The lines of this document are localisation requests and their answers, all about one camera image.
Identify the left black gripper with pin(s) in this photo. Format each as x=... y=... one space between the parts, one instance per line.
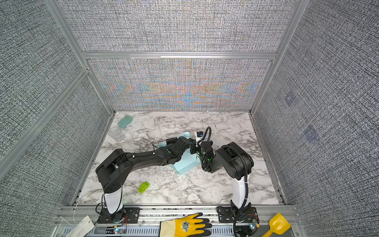
x=169 y=145

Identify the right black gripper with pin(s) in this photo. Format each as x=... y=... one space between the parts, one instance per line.
x=193 y=149

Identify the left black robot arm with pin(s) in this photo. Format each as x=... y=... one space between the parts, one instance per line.
x=114 y=170

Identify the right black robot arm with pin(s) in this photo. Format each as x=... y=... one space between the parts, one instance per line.
x=238 y=165

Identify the green toy brick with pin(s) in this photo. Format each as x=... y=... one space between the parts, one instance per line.
x=143 y=187

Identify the teal sponge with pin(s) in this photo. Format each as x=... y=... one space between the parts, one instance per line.
x=125 y=121

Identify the yellow black work glove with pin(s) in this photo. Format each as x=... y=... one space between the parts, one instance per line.
x=189 y=226

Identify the yellow plastic scoop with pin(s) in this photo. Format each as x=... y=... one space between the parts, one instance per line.
x=277 y=225

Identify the white paper tag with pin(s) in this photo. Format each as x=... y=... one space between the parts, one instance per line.
x=82 y=229

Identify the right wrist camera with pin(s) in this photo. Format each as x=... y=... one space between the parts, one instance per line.
x=199 y=137

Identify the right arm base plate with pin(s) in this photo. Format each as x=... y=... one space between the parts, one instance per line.
x=227 y=214

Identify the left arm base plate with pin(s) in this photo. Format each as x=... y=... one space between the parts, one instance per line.
x=128 y=215

